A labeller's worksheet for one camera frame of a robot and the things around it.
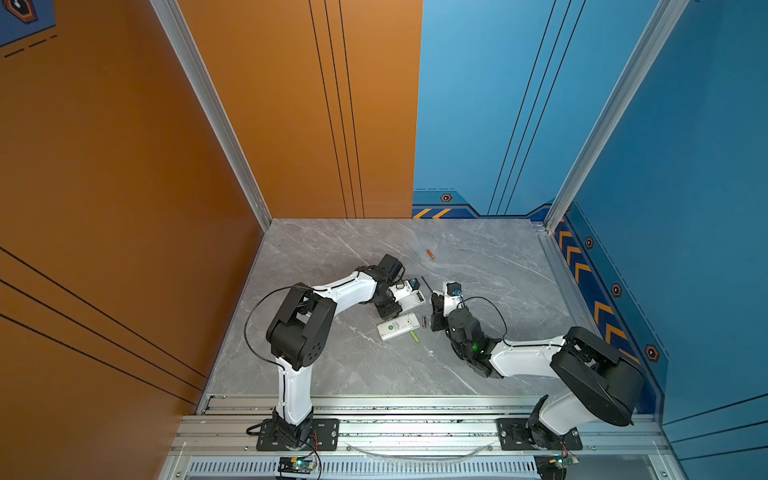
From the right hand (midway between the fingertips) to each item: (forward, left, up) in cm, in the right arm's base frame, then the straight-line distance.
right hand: (432, 299), depth 88 cm
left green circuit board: (-39, +35, -11) cm, 54 cm away
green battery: (-8, +5, -9) cm, 13 cm away
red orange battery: (+26, -2, -10) cm, 28 cm away
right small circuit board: (-38, -29, -10) cm, 49 cm away
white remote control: (-4, +10, -9) cm, 14 cm away
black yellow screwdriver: (+6, +1, -1) cm, 6 cm away
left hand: (+4, +12, -9) cm, 15 cm away
